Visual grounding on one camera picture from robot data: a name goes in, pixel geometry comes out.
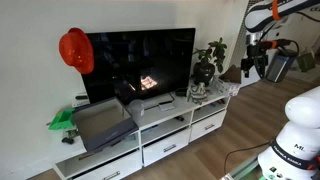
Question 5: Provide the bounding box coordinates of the small black toy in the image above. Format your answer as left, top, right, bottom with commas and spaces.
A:
61, 129, 80, 145

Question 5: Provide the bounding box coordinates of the black cable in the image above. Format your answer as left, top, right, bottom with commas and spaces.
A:
223, 141, 272, 176

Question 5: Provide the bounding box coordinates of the red sequin hat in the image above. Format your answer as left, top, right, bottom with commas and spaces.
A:
58, 27, 95, 75

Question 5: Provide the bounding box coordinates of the green leafy houseplant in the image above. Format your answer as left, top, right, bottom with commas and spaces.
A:
192, 37, 228, 74

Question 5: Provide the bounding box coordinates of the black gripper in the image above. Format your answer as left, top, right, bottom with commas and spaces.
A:
241, 43, 270, 80

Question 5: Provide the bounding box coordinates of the white printed snack carton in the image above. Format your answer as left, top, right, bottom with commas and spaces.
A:
213, 64, 243, 98

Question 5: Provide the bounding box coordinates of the black flat screen television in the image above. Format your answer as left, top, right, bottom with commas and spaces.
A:
80, 27, 196, 112

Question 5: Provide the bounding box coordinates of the white cabinet drawer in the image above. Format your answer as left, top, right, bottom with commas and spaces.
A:
189, 109, 228, 143
68, 149, 143, 180
142, 128, 192, 167

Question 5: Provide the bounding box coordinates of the aluminium rail base frame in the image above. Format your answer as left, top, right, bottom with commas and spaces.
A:
219, 154, 268, 180

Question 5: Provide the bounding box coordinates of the green plastic container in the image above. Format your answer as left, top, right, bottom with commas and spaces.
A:
48, 108, 77, 132

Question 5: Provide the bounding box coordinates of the open grey blue box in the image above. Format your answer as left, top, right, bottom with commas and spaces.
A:
71, 97, 140, 153

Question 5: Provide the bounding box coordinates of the blue white striped cloth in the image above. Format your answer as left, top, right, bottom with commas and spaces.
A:
186, 82, 210, 105

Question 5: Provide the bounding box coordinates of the black plant pot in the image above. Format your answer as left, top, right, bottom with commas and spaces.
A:
193, 62, 216, 86

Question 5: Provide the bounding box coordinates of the small grey flat device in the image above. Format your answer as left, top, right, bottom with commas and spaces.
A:
158, 100, 177, 112

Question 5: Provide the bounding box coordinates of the green box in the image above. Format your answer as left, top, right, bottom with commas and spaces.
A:
296, 51, 316, 73

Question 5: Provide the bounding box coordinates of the white television cabinet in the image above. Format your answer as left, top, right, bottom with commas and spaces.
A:
49, 78, 242, 180

